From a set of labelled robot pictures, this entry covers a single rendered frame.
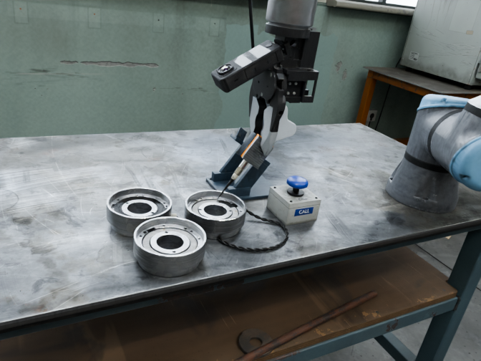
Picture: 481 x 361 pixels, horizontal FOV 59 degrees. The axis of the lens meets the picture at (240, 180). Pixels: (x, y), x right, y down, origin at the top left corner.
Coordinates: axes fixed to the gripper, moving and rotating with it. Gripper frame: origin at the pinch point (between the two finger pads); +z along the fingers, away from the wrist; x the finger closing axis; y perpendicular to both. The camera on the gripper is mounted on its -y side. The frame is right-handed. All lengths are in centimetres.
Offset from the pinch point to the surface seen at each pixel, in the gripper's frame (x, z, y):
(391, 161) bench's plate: 15, 13, 51
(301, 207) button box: -6.6, 9.8, 7.0
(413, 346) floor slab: 13, 93, 91
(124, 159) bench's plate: 27.2, 13.3, -17.2
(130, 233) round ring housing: -3.4, 12.5, -22.9
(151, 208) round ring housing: 0.6, 10.7, -18.5
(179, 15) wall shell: 159, -5, 38
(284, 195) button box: -3.7, 8.7, 4.9
